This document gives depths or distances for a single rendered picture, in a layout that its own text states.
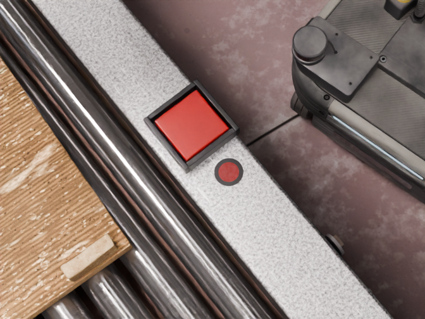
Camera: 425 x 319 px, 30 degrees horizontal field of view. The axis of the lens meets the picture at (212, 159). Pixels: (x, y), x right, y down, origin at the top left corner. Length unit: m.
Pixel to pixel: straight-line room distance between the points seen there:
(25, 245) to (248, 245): 0.23
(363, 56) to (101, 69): 0.80
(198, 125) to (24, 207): 0.21
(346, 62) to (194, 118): 0.78
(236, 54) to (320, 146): 0.30
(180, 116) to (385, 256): 1.00
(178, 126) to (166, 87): 0.06
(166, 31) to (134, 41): 1.03
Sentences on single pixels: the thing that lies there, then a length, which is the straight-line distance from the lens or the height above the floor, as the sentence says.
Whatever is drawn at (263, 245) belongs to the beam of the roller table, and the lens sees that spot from 0.84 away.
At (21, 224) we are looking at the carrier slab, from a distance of 0.86.
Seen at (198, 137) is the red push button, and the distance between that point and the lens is 0.86.
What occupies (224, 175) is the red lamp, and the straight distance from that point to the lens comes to 0.86.
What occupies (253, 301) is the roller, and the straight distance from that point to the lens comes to 0.83.
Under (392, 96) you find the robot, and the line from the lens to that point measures 1.64.
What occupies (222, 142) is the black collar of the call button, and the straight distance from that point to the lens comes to 0.86.
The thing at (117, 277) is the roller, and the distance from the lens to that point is 0.85.
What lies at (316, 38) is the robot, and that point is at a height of 0.32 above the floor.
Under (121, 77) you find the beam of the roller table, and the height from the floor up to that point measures 0.91.
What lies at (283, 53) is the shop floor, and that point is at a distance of 1.92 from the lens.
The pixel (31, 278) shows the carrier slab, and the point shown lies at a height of 0.94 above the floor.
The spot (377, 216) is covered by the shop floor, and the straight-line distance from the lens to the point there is 1.81.
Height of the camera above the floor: 1.74
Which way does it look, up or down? 72 degrees down
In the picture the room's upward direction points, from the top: 11 degrees counter-clockwise
